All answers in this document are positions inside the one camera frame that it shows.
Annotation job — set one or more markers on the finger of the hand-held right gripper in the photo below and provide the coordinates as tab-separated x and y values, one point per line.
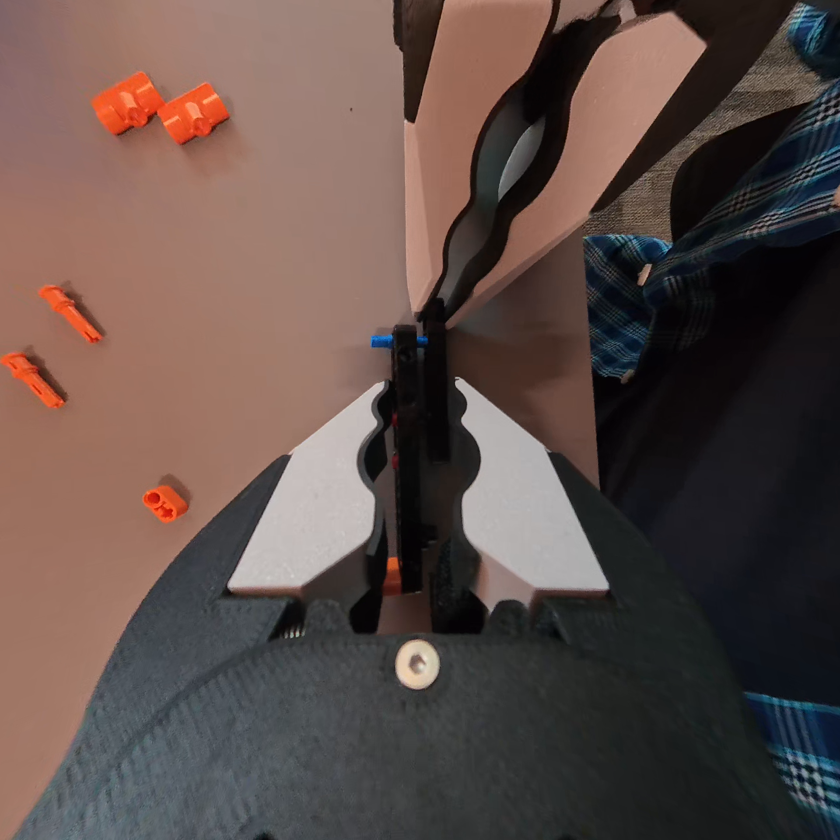
617	118
453	98

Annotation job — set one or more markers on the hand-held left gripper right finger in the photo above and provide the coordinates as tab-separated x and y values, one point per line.
531	525

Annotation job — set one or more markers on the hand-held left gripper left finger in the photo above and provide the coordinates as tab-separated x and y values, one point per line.
308	525

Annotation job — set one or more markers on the long black lego beam assembly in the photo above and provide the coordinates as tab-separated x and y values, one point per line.
407	459

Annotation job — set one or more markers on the orange lego pin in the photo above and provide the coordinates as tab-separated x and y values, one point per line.
33	380
69	313

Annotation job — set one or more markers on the orange two-hole lego connector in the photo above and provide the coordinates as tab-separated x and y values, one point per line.
165	504

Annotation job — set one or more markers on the orange lego T connector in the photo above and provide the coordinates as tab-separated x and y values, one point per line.
128	102
193	113

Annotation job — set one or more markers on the black chair armrest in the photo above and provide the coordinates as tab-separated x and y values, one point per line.
709	190

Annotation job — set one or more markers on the blue plaid shirt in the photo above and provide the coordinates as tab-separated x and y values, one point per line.
630	295

